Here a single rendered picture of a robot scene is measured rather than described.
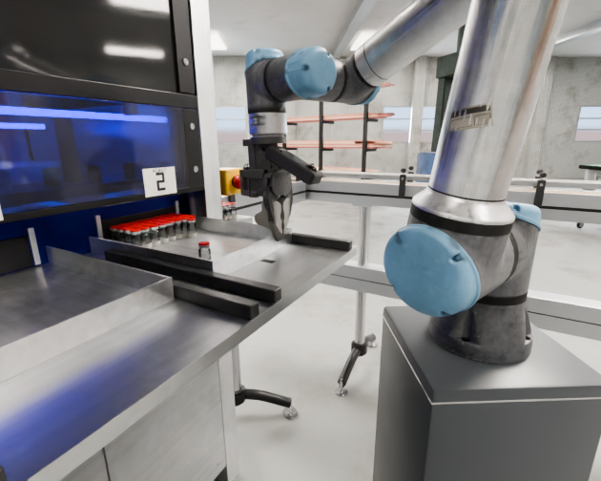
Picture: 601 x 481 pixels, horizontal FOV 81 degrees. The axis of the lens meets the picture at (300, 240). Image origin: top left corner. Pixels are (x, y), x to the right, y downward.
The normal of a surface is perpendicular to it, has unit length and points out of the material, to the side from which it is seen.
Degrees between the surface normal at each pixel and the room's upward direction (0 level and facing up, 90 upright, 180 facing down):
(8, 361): 90
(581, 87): 90
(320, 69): 88
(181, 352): 0
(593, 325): 90
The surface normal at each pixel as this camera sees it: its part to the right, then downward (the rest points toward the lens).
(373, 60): -0.60, 0.53
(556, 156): 0.04, 0.27
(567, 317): -0.49, 0.24
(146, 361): 0.00, -0.96
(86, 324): 0.87, 0.13
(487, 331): -0.33, -0.05
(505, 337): 0.00, -0.04
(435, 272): -0.76, 0.30
